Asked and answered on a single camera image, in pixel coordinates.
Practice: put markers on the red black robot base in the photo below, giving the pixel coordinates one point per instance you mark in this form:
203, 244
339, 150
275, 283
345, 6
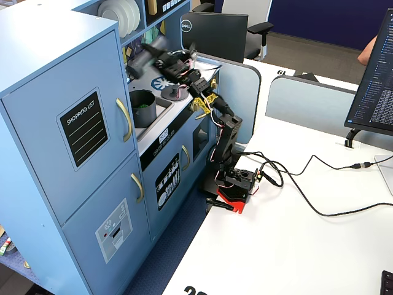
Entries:
235, 190

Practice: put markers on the black shopping list sticker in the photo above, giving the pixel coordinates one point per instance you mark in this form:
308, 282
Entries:
83, 130

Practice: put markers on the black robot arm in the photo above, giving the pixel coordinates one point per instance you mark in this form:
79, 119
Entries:
225, 132

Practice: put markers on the rounded grey desk divider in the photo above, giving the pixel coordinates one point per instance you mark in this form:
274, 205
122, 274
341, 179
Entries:
242, 101

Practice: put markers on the person forearm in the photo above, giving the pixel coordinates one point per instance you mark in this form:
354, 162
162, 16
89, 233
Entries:
368, 50

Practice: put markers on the grey laptop stand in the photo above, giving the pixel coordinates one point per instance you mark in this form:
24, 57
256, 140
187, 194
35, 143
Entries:
385, 172

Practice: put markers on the gold stove knob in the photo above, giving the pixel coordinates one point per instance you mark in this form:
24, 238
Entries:
194, 105
214, 82

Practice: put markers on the small gold knob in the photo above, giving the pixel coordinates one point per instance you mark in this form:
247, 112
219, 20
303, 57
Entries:
27, 264

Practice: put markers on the white plates stack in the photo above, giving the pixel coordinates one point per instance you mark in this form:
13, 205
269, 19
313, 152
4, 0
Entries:
118, 15

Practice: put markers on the black dishwasher sticker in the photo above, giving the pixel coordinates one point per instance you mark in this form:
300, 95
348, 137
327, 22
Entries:
167, 182

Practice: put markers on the gray pot lid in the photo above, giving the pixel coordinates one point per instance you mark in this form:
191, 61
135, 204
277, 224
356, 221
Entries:
173, 93

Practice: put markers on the silver toy sink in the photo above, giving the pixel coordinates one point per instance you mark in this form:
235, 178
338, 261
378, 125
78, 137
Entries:
159, 110

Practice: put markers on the yellow tie wrap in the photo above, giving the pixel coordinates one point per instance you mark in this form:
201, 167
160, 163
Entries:
207, 102

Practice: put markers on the gray pot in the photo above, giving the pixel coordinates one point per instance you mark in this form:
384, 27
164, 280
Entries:
143, 107

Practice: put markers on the lit computer monitor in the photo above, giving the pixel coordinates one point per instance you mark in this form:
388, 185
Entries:
374, 80

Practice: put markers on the wide grey desk divider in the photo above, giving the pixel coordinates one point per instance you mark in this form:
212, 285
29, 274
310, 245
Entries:
307, 104

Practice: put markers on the black Dell monitor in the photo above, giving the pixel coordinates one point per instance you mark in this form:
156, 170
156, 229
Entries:
218, 35

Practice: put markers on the black table clamp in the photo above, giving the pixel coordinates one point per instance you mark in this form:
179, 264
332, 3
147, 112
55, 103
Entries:
219, 204

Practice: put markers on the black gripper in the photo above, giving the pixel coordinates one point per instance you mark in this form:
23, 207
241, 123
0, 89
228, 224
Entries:
157, 55

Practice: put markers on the light blue toy kitchen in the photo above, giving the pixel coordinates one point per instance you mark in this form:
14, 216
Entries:
76, 138

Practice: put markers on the black keyboard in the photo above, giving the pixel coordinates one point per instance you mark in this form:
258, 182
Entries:
387, 282

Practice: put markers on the black white office chair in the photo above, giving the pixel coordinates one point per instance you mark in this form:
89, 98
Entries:
255, 27

